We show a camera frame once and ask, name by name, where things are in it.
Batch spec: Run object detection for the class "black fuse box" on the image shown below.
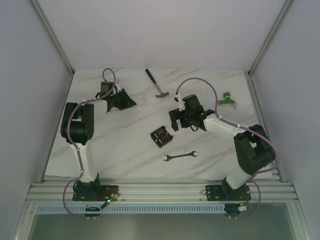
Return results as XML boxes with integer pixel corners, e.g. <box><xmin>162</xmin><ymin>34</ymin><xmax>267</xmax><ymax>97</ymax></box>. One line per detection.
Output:
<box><xmin>150</xmin><ymin>125</ymin><xmax>173</xmax><ymax>149</ymax></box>

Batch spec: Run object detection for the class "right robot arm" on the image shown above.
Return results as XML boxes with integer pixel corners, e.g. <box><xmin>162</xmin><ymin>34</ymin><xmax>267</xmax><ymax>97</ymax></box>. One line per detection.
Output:
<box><xmin>169</xmin><ymin>93</ymin><xmax>276</xmax><ymax>200</ymax></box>

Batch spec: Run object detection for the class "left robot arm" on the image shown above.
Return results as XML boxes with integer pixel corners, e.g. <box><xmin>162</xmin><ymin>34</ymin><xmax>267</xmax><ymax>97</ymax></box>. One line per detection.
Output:
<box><xmin>60</xmin><ymin>81</ymin><xmax>137</xmax><ymax>183</ymax></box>

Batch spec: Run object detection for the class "steel open-end wrench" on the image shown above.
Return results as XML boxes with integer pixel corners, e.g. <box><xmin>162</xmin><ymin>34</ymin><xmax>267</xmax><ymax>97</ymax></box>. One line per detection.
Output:
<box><xmin>163</xmin><ymin>151</ymin><xmax>198</xmax><ymax>162</ymax></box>

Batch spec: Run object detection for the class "claw hammer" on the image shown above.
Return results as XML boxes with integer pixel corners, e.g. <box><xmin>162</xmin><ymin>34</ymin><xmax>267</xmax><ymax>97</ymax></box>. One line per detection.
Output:
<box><xmin>145</xmin><ymin>69</ymin><xmax>170</xmax><ymax>98</ymax></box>

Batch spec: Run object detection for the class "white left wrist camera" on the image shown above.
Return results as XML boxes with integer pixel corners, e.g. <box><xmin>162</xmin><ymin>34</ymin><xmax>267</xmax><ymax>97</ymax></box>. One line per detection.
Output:
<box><xmin>113</xmin><ymin>80</ymin><xmax>122</xmax><ymax>94</ymax></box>

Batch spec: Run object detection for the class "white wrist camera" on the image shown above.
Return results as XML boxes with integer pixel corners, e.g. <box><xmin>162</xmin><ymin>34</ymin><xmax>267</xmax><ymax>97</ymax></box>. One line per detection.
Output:
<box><xmin>174</xmin><ymin>93</ymin><xmax>186</xmax><ymax>112</ymax></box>
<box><xmin>113</xmin><ymin>80</ymin><xmax>122</xmax><ymax>94</ymax></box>

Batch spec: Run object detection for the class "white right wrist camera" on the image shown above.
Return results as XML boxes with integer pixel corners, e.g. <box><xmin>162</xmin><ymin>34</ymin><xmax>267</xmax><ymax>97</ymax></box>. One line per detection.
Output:
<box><xmin>174</xmin><ymin>93</ymin><xmax>186</xmax><ymax>112</ymax></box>

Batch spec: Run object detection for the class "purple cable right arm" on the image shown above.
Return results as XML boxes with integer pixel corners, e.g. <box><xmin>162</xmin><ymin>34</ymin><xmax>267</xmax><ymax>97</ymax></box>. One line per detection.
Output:
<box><xmin>176</xmin><ymin>77</ymin><xmax>282</xmax><ymax>181</ymax></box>

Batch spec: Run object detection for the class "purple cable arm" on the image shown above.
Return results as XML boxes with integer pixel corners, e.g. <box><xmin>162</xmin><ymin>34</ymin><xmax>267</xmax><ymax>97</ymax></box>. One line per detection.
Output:
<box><xmin>176</xmin><ymin>77</ymin><xmax>282</xmax><ymax>181</ymax></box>
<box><xmin>62</xmin><ymin>67</ymin><xmax>117</xmax><ymax>218</ymax></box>

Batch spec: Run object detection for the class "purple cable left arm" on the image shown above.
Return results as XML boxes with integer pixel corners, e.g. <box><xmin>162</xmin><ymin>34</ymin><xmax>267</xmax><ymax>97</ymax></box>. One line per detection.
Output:
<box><xmin>62</xmin><ymin>67</ymin><xmax>117</xmax><ymax>218</ymax></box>

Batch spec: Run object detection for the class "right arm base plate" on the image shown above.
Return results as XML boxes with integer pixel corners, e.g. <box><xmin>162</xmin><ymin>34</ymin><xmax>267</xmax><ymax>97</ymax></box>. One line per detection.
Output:
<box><xmin>205</xmin><ymin>184</ymin><xmax>252</xmax><ymax>202</ymax></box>

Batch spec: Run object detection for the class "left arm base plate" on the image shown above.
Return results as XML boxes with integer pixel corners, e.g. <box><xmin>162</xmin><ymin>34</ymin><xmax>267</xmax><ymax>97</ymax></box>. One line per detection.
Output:
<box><xmin>72</xmin><ymin>185</ymin><xmax>119</xmax><ymax>202</ymax></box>

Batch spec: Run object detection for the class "aluminium frame rail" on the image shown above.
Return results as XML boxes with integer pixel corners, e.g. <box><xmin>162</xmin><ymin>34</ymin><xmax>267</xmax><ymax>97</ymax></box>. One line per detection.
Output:
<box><xmin>29</xmin><ymin>0</ymin><xmax>75</xmax><ymax>77</ymax></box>

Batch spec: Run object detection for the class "slotted cable duct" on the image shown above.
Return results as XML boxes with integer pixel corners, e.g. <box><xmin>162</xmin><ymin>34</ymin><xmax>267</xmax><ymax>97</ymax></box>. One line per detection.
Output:
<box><xmin>36</xmin><ymin>201</ymin><xmax>251</xmax><ymax>215</ymax></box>

